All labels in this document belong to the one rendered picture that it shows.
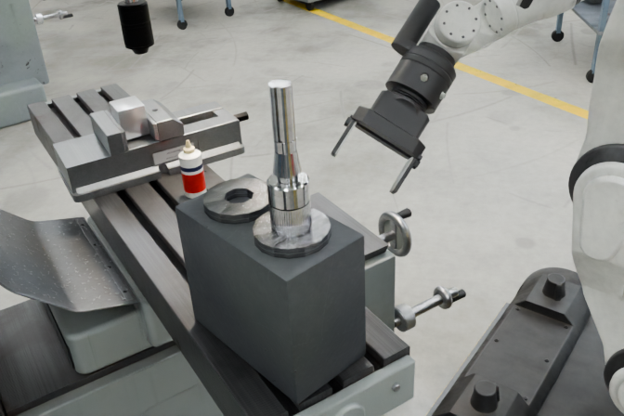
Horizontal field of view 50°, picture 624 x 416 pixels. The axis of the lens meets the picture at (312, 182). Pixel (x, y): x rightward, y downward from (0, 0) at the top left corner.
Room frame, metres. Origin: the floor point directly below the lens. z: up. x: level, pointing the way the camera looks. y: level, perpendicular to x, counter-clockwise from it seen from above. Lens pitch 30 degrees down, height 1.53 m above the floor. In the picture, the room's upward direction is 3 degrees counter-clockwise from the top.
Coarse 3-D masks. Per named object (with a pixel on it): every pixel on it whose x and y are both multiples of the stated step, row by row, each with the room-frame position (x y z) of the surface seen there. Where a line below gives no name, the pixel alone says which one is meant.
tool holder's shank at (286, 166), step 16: (288, 80) 0.65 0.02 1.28; (272, 96) 0.63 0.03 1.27; (288, 96) 0.63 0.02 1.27; (272, 112) 0.64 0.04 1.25; (288, 112) 0.63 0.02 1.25; (272, 128) 0.64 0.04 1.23; (288, 128) 0.63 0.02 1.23; (288, 144) 0.63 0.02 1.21; (288, 160) 0.63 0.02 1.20; (288, 176) 0.63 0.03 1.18
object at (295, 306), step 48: (240, 192) 0.73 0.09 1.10; (192, 240) 0.70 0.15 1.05; (240, 240) 0.64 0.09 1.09; (288, 240) 0.61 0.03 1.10; (336, 240) 0.63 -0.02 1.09; (192, 288) 0.71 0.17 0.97; (240, 288) 0.62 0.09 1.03; (288, 288) 0.56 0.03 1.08; (336, 288) 0.60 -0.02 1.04; (240, 336) 0.64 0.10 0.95; (288, 336) 0.56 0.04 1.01; (336, 336) 0.60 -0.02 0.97; (288, 384) 0.57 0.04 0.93
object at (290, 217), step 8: (272, 200) 0.63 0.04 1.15; (280, 200) 0.62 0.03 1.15; (288, 200) 0.62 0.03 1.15; (296, 200) 0.62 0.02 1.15; (304, 200) 0.62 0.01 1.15; (272, 208) 0.63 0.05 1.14; (280, 208) 0.62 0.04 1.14; (288, 208) 0.62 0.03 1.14; (296, 208) 0.62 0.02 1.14; (304, 208) 0.62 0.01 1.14; (272, 216) 0.63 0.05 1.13; (280, 216) 0.62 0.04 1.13; (288, 216) 0.62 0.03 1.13; (296, 216) 0.62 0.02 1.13; (304, 216) 0.62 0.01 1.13; (272, 224) 0.63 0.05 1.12; (280, 224) 0.62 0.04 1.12; (288, 224) 0.62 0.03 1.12; (296, 224) 0.62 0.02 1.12; (304, 224) 0.62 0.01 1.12; (280, 232) 0.62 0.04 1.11; (288, 232) 0.62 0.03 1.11; (296, 232) 0.62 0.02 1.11; (304, 232) 0.62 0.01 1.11
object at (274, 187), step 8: (272, 176) 0.65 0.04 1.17; (304, 176) 0.64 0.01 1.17; (272, 184) 0.63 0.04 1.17; (280, 184) 0.63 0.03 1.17; (288, 184) 0.63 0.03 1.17; (296, 184) 0.63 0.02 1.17; (304, 184) 0.63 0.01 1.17; (272, 192) 0.63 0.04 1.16; (280, 192) 0.62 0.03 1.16; (288, 192) 0.62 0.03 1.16; (296, 192) 0.62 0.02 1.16; (304, 192) 0.63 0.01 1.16
